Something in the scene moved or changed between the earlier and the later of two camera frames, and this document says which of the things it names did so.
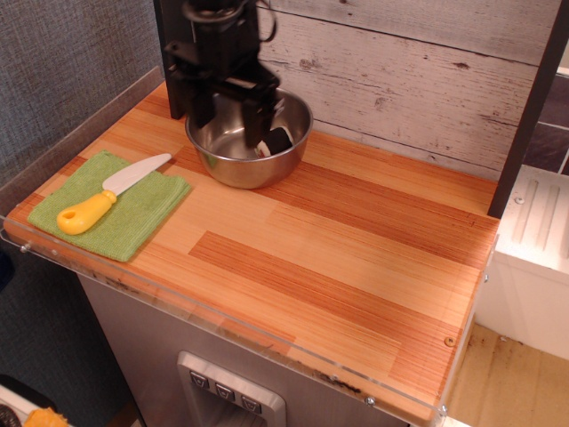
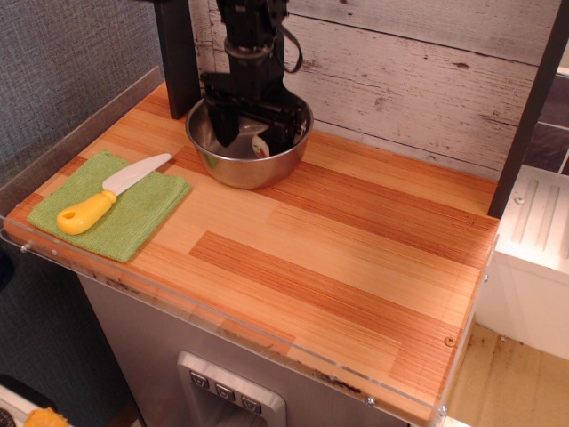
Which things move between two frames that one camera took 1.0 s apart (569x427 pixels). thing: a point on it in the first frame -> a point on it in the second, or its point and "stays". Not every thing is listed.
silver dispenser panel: (216, 396) stays
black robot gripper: (225, 56) -> (253, 85)
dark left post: (175, 25) stays
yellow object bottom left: (45, 417) stays
